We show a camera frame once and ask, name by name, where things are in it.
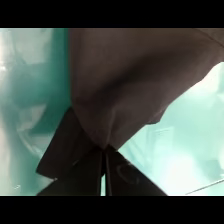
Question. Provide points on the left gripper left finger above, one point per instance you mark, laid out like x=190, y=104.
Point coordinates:
x=83, y=180

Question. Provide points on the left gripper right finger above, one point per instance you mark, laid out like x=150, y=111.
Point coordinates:
x=128, y=181

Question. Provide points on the black garment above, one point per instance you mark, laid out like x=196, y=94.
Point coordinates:
x=133, y=83

